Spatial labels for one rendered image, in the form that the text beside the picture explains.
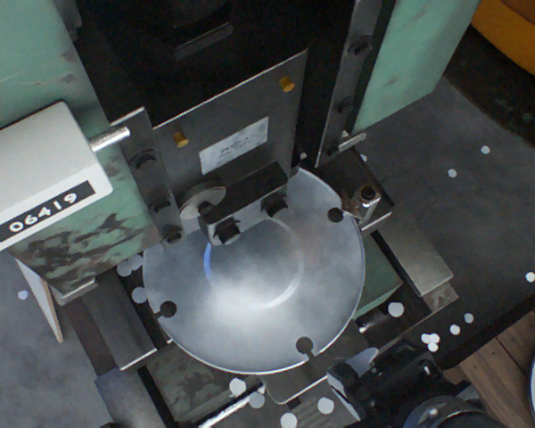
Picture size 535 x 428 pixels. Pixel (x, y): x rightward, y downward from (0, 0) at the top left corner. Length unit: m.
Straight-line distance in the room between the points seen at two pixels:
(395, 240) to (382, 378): 0.44
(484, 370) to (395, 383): 0.73
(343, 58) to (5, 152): 0.26
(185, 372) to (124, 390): 0.09
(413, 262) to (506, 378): 0.40
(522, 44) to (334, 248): 0.34
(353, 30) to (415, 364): 0.32
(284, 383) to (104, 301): 0.28
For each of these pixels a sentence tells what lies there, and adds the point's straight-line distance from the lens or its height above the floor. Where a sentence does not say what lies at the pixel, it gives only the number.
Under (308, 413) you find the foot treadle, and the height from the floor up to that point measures 0.16.
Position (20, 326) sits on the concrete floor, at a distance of 1.74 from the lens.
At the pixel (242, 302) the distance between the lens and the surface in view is 0.85.
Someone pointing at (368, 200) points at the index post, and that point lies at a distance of 0.90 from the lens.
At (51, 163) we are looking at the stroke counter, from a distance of 0.33.
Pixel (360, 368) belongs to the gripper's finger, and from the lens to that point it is 0.71.
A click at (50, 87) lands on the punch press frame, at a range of 0.33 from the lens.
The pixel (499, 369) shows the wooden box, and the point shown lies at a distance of 1.37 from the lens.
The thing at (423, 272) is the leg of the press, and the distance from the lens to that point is 1.05.
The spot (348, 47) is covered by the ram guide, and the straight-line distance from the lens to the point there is 0.49.
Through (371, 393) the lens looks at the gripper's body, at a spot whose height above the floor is 1.00.
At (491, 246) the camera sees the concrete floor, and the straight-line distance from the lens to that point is 1.80.
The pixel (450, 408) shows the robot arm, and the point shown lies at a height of 1.09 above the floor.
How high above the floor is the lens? 1.63
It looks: 72 degrees down
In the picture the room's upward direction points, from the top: 4 degrees clockwise
